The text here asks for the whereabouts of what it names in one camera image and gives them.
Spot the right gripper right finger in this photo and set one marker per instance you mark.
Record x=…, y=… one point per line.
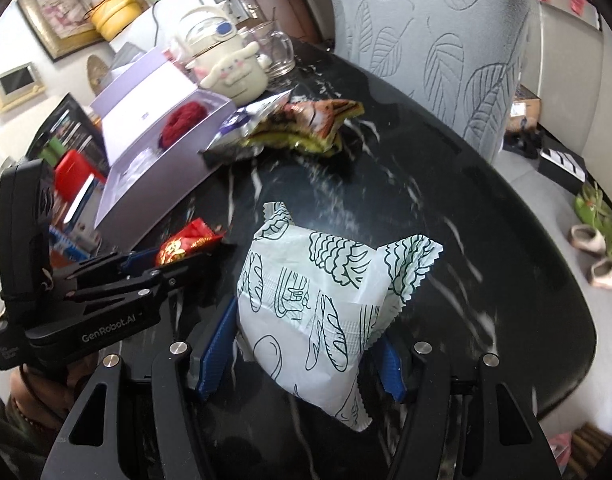
x=477, y=421

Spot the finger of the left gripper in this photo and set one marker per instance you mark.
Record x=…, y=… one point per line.
x=111, y=268
x=96, y=290

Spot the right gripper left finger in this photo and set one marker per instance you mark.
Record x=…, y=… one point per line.
x=100, y=437

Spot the red gold candy packet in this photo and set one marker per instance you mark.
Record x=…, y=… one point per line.
x=195, y=237

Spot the white bread snack packet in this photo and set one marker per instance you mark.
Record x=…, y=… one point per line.
x=311, y=303

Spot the silver purple snack packet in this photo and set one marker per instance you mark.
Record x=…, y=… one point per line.
x=240, y=126

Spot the dark red fluffy scrunchie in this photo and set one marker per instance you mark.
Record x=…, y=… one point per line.
x=180, y=122

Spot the green brown snack packet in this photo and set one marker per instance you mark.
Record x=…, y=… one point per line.
x=310, y=127

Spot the white blue medicine box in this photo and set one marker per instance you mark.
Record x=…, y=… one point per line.
x=86, y=203

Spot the red plastic container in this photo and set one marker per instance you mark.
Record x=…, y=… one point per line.
x=71, y=173

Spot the lilac open gift box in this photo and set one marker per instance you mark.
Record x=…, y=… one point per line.
x=134, y=109

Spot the black menu stand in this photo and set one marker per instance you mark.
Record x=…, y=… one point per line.
x=69, y=128

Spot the cream cartoon kettle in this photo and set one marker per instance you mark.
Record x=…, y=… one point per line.
x=219, y=58

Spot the white mini fridge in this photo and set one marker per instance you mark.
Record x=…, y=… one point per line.
x=155, y=27

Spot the yellow enamel pot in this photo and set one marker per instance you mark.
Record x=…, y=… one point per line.
x=111, y=17

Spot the gold framed picture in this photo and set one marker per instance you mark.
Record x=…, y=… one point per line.
x=62, y=27

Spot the clear glass mug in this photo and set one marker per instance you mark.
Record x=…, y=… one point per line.
x=276, y=50

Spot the grey leaf pattern chair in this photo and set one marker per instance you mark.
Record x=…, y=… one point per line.
x=459, y=59

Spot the wall intercom panel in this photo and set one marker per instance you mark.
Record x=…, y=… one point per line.
x=19, y=85

